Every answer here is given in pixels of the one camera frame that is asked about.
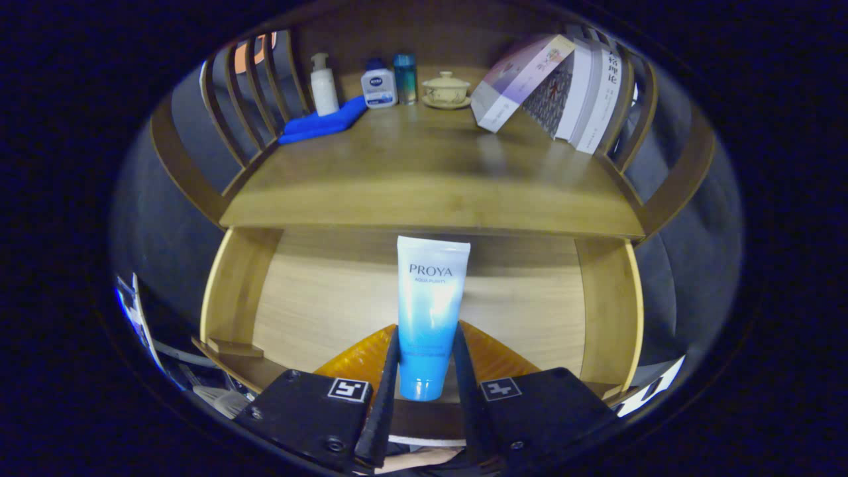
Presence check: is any white slatted object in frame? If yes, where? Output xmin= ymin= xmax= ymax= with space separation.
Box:
xmin=619 ymin=356 xmax=686 ymax=418

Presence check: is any white spray bottle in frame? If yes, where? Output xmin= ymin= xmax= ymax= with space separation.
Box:
xmin=310 ymin=53 xmax=340 ymax=117

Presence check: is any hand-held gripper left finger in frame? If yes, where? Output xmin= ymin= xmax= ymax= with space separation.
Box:
xmin=233 ymin=325 xmax=401 ymax=474

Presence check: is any purple and white book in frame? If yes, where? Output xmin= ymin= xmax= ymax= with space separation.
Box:
xmin=470 ymin=34 xmax=576 ymax=133

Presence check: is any dark patterned book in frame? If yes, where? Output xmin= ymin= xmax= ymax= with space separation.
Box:
xmin=521 ymin=60 xmax=574 ymax=140

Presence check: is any wooden cabinet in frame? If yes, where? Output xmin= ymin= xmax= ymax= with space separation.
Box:
xmin=149 ymin=0 xmax=717 ymax=246

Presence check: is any wooden drawer with black knob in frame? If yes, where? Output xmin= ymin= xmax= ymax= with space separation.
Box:
xmin=192 ymin=225 xmax=645 ymax=446

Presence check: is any white book with black lettering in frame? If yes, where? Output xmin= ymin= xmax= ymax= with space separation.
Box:
xmin=575 ymin=46 xmax=623 ymax=155

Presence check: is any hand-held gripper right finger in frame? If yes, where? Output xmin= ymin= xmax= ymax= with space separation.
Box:
xmin=452 ymin=321 xmax=620 ymax=474

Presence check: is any teal bottle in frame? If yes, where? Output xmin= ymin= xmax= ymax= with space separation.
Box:
xmin=394 ymin=53 xmax=418 ymax=105

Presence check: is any blue folded cloth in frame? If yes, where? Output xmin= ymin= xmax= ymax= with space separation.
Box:
xmin=277 ymin=95 xmax=368 ymax=146

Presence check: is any plain white book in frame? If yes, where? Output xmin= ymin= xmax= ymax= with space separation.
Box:
xmin=555 ymin=40 xmax=604 ymax=145

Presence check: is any white frame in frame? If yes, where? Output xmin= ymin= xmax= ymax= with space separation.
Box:
xmin=116 ymin=273 xmax=166 ymax=375

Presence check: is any white and blue cream tube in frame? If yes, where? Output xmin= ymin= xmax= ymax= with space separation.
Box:
xmin=396 ymin=235 xmax=472 ymax=402

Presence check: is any beige lidded tea cup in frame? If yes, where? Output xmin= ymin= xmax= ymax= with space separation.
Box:
xmin=421 ymin=71 xmax=472 ymax=110

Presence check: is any white bottle with blue cap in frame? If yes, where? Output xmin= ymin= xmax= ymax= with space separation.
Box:
xmin=360 ymin=58 xmax=399 ymax=109

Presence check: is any wooden countertop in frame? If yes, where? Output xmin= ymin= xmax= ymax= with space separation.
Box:
xmin=219 ymin=66 xmax=647 ymax=240

